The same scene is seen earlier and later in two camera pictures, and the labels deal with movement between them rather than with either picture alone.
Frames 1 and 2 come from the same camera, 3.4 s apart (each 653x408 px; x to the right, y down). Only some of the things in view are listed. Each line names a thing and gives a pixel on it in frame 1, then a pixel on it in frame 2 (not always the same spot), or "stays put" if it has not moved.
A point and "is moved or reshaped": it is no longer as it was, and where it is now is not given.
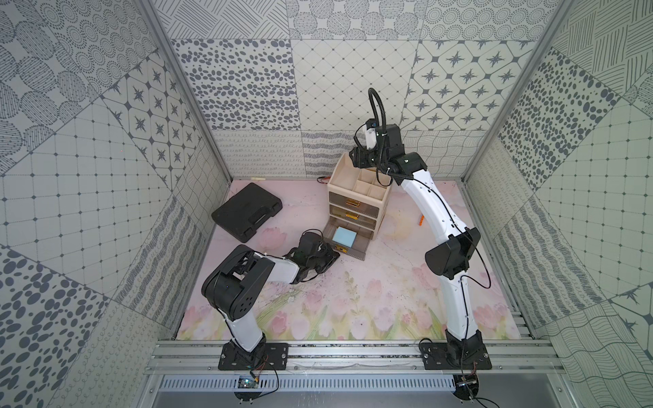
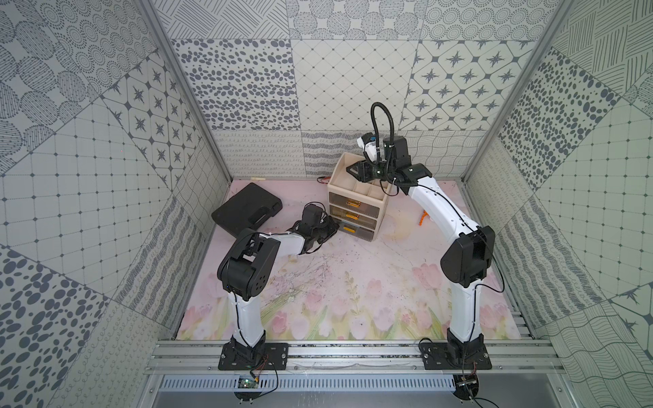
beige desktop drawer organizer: x=357 y=200 is moved or reshaped
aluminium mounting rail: x=358 y=356 stays put
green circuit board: x=247 y=382 stays put
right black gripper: x=360 y=158 to x=363 y=166
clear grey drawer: x=360 y=246 is moved or reshaped
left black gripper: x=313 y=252 to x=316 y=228
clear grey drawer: x=353 y=217 stays put
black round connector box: x=466 y=386 stays put
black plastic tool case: x=243 y=214 stays put
